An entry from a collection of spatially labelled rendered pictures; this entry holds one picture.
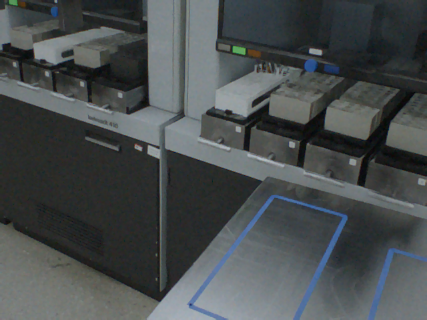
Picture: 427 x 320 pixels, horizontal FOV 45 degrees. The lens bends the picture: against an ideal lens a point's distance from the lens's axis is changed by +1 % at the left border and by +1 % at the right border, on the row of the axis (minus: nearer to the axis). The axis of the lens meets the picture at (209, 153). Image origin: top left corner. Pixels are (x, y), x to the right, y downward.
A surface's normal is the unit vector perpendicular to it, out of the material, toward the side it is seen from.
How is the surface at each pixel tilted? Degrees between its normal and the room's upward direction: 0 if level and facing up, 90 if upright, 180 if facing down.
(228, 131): 90
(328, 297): 0
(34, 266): 0
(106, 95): 90
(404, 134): 90
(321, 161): 90
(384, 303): 0
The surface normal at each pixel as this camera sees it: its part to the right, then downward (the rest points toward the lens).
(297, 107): -0.53, 0.37
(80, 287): 0.04, -0.89
